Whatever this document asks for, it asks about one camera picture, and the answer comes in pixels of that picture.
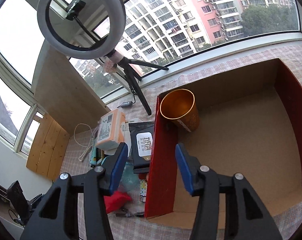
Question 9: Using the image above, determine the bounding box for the patterned lip balm stick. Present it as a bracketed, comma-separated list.
[139, 179, 147, 203]

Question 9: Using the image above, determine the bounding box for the black phone holder clamp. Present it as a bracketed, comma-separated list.
[66, 0, 86, 21]

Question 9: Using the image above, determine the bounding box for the pine wood board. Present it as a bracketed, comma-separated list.
[26, 113, 70, 181]

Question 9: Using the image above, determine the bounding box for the ring light inline remote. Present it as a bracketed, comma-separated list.
[120, 101, 134, 108]

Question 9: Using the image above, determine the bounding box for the black wet wipes pack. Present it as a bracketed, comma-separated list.
[129, 121, 154, 174]

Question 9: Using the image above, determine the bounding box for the red cardboard box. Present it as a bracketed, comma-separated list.
[145, 59, 302, 229]

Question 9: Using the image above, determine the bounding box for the large plywood board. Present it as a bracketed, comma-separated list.
[31, 41, 110, 135]

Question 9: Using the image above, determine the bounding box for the orange metallic cup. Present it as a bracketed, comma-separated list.
[160, 88, 200, 132]

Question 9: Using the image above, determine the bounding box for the white charging cable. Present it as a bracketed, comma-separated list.
[73, 122, 98, 162]

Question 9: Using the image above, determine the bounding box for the black tripod stand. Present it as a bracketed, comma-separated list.
[106, 49, 169, 115]

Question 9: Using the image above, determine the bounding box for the red cloth pouch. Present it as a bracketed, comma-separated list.
[104, 191, 132, 214]

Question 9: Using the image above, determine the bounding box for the teal lidded bottle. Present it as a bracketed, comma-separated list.
[99, 153, 139, 192]

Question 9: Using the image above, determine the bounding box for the orange tissue pack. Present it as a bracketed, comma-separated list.
[95, 108, 125, 151]

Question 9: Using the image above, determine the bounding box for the light blue cream tube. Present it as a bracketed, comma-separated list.
[89, 146, 97, 167]

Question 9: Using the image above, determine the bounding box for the pink plaid tablecloth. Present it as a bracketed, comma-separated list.
[61, 41, 302, 239]

